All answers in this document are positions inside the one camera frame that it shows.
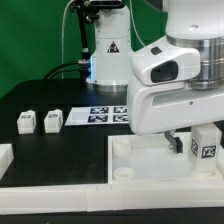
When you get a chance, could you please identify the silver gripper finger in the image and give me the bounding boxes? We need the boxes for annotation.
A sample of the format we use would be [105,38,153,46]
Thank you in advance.
[164,131,183,154]

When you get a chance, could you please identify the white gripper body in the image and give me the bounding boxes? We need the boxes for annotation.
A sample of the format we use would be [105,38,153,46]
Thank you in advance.
[127,36,224,135]

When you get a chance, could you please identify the white square table top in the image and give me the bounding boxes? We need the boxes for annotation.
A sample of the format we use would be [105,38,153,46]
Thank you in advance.
[108,132,223,184]

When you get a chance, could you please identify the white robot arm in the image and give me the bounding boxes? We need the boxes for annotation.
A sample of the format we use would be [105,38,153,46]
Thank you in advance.
[87,0,224,153]

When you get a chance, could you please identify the white marker tag sheet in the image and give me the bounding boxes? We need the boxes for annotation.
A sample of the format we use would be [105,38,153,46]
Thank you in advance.
[65,105,128,126]

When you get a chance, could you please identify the white left fence piece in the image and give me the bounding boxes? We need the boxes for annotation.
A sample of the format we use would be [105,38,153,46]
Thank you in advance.
[0,144,14,180]

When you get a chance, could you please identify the white front fence rail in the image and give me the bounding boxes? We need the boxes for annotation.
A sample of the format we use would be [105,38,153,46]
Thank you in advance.
[0,180,224,215]

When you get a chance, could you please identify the black cable bundle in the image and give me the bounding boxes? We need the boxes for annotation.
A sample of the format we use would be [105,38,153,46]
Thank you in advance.
[42,60,91,80]

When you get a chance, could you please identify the white cable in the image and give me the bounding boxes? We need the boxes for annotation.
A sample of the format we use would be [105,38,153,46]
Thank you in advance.
[61,0,75,80]

